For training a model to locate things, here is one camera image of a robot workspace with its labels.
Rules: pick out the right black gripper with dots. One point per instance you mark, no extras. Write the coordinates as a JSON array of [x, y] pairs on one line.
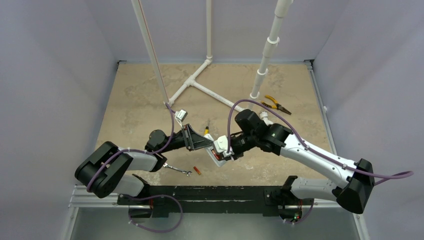
[[228, 148]]

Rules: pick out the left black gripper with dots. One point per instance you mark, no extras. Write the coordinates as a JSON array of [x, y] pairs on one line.
[[194, 141]]

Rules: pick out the white remote control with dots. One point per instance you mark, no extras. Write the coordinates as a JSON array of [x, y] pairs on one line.
[[209, 150]]

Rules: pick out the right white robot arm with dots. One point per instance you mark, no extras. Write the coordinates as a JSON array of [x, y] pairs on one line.
[[349, 183]]

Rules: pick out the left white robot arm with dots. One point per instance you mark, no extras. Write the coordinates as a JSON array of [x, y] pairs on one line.
[[104, 171]]

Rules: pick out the silver open-end wrench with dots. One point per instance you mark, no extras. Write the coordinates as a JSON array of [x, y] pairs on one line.
[[167, 166]]

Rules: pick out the white plastic faucet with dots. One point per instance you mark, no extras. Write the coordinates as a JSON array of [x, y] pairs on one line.
[[265, 118]]

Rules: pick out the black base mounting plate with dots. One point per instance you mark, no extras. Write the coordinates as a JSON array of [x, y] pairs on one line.
[[269, 201]]

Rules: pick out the yellow handled screwdriver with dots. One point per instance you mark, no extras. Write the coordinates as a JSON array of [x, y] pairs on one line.
[[206, 130]]

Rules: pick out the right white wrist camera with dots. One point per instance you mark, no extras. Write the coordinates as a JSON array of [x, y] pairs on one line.
[[222, 148]]

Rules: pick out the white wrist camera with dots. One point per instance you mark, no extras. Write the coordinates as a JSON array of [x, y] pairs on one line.
[[222, 148], [179, 116]]

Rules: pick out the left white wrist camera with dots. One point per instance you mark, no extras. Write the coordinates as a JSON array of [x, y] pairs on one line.
[[179, 116]]

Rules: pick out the yellow handled pliers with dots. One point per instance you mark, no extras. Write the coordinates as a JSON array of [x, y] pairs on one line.
[[275, 105]]

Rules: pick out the white PVC pipe frame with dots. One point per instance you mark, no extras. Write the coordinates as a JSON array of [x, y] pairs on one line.
[[272, 41]]

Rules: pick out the aluminium rail frame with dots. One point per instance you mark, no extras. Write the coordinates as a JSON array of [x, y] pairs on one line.
[[133, 111]]

